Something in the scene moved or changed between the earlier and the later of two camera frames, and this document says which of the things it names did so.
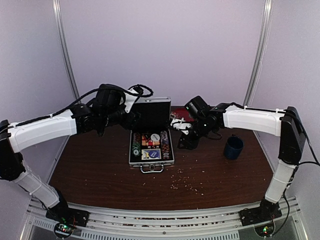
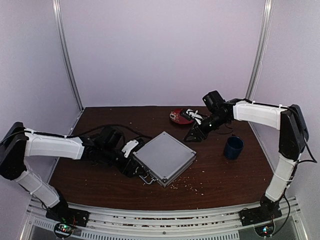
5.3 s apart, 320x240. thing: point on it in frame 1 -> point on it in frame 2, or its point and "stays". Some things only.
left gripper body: (129, 123) -> (123, 168)
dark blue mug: (233, 147) stays
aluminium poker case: (151, 143) -> (164, 159)
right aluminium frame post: (261, 47) stays
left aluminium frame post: (57, 7) stays
